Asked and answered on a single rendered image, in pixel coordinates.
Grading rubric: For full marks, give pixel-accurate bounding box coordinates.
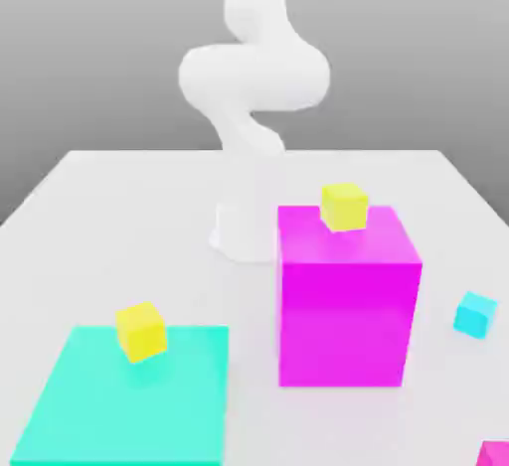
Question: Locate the large magenta box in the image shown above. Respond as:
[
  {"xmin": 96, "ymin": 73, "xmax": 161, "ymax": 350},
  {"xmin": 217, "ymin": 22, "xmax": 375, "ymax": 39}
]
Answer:
[{"xmin": 276, "ymin": 204, "xmax": 424, "ymax": 388}]

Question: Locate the small cyan cube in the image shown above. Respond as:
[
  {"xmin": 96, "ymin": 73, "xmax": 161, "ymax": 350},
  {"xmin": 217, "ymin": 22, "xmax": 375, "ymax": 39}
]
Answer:
[{"xmin": 452, "ymin": 290, "xmax": 499, "ymax": 341}]

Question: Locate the small yellow cube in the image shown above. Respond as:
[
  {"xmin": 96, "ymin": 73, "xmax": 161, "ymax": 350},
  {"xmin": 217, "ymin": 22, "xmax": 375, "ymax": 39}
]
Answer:
[
  {"xmin": 320, "ymin": 182, "xmax": 370, "ymax": 233},
  {"xmin": 114, "ymin": 300, "xmax": 169, "ymax": 365}
]

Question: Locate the small pink cube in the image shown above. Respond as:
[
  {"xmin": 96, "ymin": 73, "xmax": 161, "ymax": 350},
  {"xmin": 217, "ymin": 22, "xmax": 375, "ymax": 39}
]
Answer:
[{"xmin": 475, "ymin": 439, "xmax": 509, "ymax": 466}]

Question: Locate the large turquoise box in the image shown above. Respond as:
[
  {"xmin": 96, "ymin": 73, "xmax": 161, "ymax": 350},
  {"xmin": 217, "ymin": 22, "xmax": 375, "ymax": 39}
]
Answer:
[{"xmin": 8, "ymin": 325, "xmax": 231, "ymax": 466}]

